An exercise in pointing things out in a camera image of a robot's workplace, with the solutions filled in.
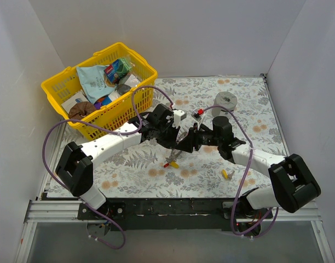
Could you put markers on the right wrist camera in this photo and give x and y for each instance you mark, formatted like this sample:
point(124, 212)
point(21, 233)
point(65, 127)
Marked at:
point(198, 115)

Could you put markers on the grey tape roll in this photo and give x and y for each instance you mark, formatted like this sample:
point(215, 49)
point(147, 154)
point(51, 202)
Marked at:
point(227, 100)

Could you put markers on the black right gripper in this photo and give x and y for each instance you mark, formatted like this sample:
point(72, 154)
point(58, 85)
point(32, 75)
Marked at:
point(196, 136)

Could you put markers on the aluminium frame rail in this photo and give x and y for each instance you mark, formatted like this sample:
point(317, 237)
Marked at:
point(71, 210)

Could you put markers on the white card box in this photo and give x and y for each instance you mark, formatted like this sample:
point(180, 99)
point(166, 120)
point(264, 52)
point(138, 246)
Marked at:
point(73, 100)

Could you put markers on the yellow key tag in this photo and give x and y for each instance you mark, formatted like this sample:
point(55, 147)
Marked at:
point(174, 165)

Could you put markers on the brown round pastry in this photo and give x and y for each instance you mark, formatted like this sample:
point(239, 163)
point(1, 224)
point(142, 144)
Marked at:
point(80, 110)

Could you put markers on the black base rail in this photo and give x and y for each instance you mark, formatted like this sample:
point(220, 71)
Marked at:
point(171, 222)

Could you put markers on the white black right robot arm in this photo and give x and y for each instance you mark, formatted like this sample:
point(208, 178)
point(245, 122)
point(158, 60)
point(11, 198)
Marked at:
point(292, 183)

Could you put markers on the blue green sponge pack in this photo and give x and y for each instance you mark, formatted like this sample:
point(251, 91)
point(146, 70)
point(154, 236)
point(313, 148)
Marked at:
point(117, 70)

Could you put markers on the yellow plastic basket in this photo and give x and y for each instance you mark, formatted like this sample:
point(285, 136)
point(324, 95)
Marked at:
point(65, 84)

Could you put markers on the yellow headed loose key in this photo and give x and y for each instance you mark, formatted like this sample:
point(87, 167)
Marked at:
point(226, 175)

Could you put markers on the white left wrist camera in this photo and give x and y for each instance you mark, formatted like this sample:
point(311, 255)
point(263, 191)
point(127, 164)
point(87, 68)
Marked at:
point(178, 117)

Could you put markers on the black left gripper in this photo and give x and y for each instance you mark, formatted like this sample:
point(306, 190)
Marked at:
point(169, 134)

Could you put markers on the light blue chips bag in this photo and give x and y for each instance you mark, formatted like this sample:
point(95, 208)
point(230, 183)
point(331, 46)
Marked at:
point(94, 82)

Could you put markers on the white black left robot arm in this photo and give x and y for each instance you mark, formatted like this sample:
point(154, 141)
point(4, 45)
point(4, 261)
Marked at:
point(77, 163)

